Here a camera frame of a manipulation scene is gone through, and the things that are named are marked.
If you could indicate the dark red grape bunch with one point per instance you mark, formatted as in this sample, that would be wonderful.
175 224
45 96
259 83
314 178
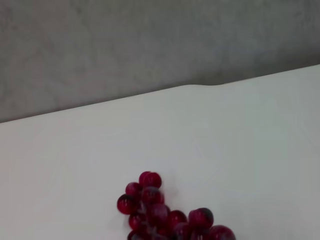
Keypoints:
155 212

